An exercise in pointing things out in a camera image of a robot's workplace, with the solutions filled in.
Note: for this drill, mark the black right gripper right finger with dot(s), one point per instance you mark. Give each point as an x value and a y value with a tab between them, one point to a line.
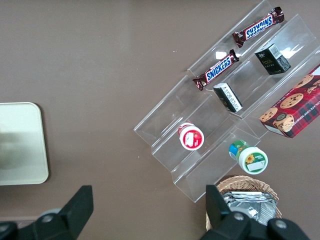
220	215

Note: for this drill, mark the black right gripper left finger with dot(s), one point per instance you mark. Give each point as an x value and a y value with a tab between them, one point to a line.
75	212

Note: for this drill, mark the light tan wicker basket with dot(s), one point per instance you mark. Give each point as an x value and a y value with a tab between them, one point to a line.
250	181

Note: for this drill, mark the beige plastic tray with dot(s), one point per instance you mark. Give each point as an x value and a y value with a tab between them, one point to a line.
22	145

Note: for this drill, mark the silver foil packet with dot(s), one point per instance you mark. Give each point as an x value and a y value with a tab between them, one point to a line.
252	206

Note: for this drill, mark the green lidded yogurt cup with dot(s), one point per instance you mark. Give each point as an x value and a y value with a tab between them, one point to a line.
250	158

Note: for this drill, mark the red lidded yogurt cup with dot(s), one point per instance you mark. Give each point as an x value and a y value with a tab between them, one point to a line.
191	138

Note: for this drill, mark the clear acrylic step shelf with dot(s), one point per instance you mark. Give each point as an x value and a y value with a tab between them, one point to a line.
295	32
175	117

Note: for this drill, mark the small black box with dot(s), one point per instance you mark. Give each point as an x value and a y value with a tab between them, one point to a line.
272	59
227	98

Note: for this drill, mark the red tartan cookie box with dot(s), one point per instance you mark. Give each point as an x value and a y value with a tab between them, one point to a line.
295	107

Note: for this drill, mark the Snickers chocolate bar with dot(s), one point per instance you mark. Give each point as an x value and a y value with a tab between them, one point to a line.
216	70
258	27

